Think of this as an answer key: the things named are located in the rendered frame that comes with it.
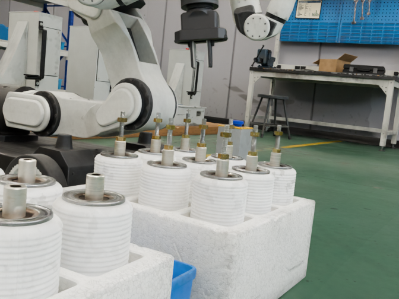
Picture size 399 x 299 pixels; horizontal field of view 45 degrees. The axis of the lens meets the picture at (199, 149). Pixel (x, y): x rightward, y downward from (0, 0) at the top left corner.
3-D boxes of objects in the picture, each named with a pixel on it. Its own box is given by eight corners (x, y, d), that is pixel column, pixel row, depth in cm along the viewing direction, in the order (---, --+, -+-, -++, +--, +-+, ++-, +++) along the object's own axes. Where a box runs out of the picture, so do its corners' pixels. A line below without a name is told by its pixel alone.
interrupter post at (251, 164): (241, 171, 94) (243, 154, 94) (250, 170, 96) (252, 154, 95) (251, 173, 92) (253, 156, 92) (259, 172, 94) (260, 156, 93)
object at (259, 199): (206, 255, 96) (216, 167, 94) (238, 248, 103) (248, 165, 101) (241, 272, 89) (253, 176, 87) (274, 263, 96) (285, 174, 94)
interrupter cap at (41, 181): (-17, 181, 62) (-17, 176, 62) (29, 176, 69) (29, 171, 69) (22, 193, 59) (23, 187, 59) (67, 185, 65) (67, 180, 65)
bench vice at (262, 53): (263, 69, 570) (266, 48, 567) (277, 70, 561) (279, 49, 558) (249, 66, 535) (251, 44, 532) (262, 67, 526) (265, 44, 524)
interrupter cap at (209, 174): (192, 176, 82) (192, 172, 82) (212, 172, 89) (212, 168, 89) (231, 184, 79) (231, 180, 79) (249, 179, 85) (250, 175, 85)
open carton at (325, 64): (325, 75, 573) (327, 56, 570) (355, 76, 545) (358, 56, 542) (311, 73, 552) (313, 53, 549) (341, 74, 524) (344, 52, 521)
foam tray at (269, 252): (54, 274, 96) (60, 187, 94) (167, 236, 129) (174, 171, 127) (222, 343, 76) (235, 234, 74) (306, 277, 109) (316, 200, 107)
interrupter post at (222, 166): (212, 177, 83) (214, 158, 83) (218, 175, 86) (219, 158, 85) (224, 180, 82) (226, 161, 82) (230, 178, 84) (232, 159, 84)
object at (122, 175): (135, 237, 104) (143, 154, 101) (135, 251, 94) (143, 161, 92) (90, 234, 102) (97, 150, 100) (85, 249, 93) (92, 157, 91)
